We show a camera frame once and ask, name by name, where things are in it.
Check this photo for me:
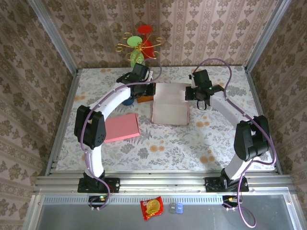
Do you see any pink paper box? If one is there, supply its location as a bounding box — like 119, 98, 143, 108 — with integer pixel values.
103, 113, 141, 144
151, 82, 190, 127

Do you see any green plastic goblet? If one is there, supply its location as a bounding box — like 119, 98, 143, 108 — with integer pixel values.
126, 35, 146, 70

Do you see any red plastic goblet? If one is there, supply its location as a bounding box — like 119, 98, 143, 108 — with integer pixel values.
137, 25, 154, 57

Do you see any floral table mat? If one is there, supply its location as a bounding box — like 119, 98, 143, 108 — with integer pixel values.
56, 66, 275, 171

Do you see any small connector board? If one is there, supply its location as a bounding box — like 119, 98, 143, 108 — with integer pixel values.
222, 195, 243, 208
88, 195, 108, 208

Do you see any red snack packet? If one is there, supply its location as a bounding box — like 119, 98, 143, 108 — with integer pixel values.
140, 195, 164, 221

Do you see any gold wire mug stand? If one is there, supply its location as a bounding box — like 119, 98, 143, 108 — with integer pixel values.
114, 32, 165, 104

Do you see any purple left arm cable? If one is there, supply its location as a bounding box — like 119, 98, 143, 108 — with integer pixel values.
81, 58, 163, 211

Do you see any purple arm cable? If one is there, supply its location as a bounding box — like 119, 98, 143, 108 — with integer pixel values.
81, 58, 163, 211
193, 58, 278, 227

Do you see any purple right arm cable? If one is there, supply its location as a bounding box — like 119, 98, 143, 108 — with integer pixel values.
193, 58, 278, 227

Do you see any aluminium side rail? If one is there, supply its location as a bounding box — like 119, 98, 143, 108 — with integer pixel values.
244, 67, 283, 175
44, 69, 81, 177

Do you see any aluminium frame post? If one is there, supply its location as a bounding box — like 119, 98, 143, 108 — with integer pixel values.
244, 0, 292, 72
27, 0, 79, 74

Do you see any aluminium mounting rail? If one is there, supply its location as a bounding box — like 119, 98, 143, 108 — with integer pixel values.
33, 174, 295, 195

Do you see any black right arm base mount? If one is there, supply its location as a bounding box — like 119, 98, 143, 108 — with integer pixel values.
205, 176, 249, 193

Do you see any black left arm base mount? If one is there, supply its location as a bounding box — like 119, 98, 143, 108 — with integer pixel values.
77, 177, 120, 194

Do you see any slotted metal cable duct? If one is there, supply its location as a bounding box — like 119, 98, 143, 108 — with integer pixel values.
43, 195, 224, 205

